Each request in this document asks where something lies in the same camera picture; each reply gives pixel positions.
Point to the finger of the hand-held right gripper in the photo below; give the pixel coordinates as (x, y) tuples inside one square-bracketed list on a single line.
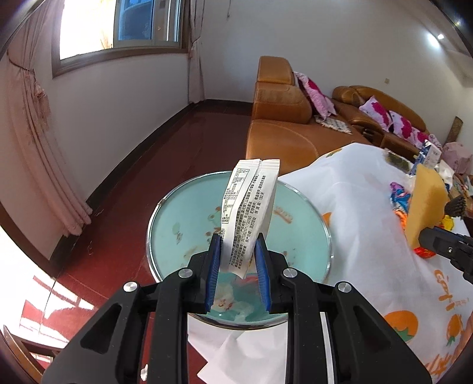
[(443, 245)]

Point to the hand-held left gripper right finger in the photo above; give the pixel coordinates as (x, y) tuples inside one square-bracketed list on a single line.
[(263, 273)]

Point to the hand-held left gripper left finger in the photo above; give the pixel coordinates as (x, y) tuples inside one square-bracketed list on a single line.
[(213, 273)]

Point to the yellow sponge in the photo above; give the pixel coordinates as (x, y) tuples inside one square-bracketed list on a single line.
[(425, 206)]

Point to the teal basin with metal rim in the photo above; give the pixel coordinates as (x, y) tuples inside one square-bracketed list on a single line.
[(177, 229)]

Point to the white printed sachet packet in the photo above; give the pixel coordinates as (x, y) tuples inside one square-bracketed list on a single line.
[(244, 206)]

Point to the red yellow snack wrapper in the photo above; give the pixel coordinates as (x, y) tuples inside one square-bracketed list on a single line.
[(425, 253)]

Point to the black brush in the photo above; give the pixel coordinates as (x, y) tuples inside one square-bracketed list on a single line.
[(456, 206)]

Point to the blue colourful snack wrapper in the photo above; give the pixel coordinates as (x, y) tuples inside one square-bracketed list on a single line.
[(399, 199)]

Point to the white tablecloth with orange print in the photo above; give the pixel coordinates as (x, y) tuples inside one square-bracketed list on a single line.
[(362, 229)]

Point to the pink cloth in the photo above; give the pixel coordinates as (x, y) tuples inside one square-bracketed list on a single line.
[(458, 155)]

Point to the blue white carton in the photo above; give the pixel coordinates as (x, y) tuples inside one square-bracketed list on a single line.
[(428, 153)]

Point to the brown leather sofa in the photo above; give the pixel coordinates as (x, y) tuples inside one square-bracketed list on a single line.
[(281, 144)]

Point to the patterned seat mat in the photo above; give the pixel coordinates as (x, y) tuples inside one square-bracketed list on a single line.
[(332, 124)]

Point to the ceiling light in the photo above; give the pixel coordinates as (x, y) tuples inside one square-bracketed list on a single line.
[(439, 36)]

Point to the wooden chair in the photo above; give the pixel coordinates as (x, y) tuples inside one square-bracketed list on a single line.
[(18, 358)]

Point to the pink curtain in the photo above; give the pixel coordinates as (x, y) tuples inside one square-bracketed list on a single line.
[(37, 122), (196, 51)]

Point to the window with brown frame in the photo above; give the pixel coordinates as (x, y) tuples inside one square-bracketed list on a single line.
[(133, 22)]

